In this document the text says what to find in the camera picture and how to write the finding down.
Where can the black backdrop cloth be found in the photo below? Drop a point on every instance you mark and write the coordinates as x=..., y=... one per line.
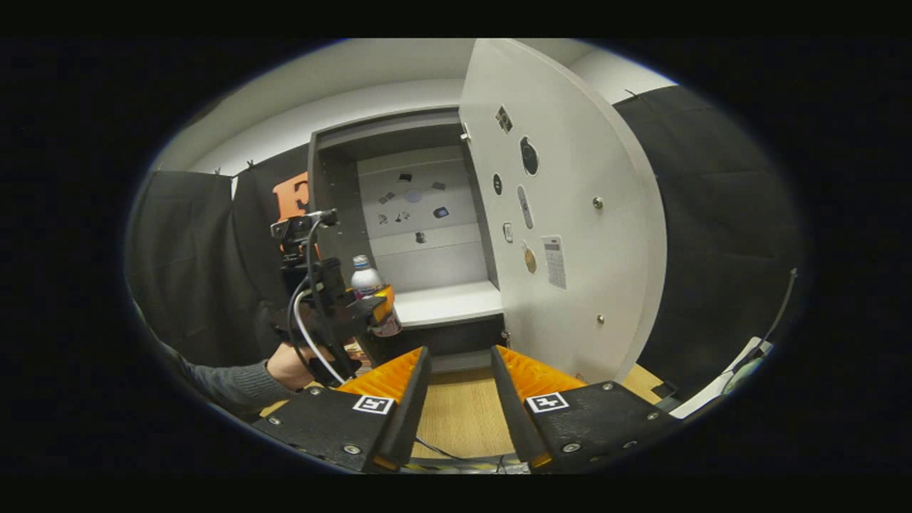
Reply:
x=712, y=214

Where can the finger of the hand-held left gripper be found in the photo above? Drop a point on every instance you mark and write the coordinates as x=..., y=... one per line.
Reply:
x=385, y=305

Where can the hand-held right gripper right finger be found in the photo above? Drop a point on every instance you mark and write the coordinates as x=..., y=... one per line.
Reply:
x=511, y=413

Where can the white cabinet door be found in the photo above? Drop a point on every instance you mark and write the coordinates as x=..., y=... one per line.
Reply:
x=605, y=285

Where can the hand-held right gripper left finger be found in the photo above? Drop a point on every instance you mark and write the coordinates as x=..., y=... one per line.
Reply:
x=407, y=420

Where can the pink label bottle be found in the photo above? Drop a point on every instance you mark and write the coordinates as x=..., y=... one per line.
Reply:
x=365, y=281

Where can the pale green round object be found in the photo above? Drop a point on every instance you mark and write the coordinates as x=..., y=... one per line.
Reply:
x=744, y=372

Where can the white cabinet shelf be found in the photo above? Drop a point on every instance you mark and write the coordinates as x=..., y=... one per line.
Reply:
x=449, y=303

